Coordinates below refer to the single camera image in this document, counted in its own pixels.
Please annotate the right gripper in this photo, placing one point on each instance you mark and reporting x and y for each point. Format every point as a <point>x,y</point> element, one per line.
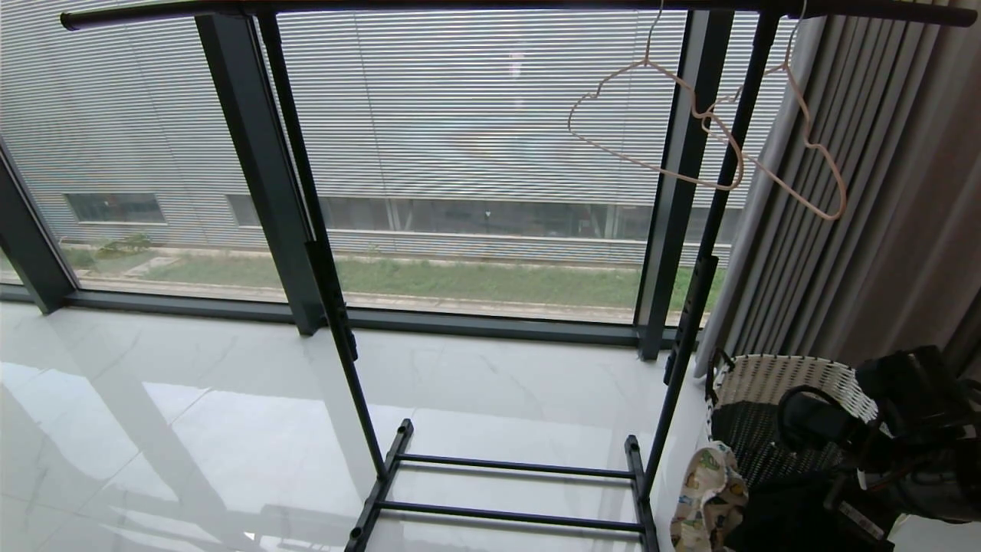
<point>862,517</point>

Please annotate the black garment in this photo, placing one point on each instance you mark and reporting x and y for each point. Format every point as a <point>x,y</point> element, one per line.
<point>782,514</point>

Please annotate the pink clothes hanger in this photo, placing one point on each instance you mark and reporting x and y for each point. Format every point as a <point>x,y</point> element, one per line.
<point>673,83</point>
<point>802,115</point>

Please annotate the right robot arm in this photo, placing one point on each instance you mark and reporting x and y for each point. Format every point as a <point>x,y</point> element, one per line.
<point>920,429</point>

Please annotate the white laundry basket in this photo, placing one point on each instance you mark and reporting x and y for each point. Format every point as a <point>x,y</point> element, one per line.
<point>766,376</point>

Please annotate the black clothes rack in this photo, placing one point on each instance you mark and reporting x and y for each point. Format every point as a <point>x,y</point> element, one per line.
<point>331,299</point>

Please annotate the cream printed garment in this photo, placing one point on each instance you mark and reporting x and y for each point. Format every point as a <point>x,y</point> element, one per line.
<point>709,498</point>

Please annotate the beige curtain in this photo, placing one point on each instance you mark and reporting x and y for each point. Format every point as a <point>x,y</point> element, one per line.
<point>881,192</point>

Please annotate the window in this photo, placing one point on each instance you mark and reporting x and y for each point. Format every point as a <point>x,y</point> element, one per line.
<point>253,153</point>

